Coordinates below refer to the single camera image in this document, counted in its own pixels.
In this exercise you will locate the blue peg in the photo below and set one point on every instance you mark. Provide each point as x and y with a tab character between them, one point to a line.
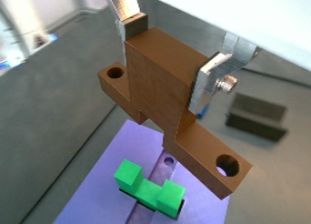
202	112

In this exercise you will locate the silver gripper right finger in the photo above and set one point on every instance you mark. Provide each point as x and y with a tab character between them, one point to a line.
214	75

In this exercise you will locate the black angle bracket fixture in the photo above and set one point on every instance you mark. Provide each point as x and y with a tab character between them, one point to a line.
258	117

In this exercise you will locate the purple base block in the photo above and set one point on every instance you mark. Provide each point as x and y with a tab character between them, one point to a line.
99	203

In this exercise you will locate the green U-shaped block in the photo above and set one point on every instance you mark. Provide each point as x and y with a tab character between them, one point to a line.
161	198

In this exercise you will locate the brown T-shaped block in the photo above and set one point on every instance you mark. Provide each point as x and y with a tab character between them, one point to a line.
151	87

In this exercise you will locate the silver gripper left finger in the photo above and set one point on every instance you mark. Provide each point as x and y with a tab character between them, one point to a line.
130	19

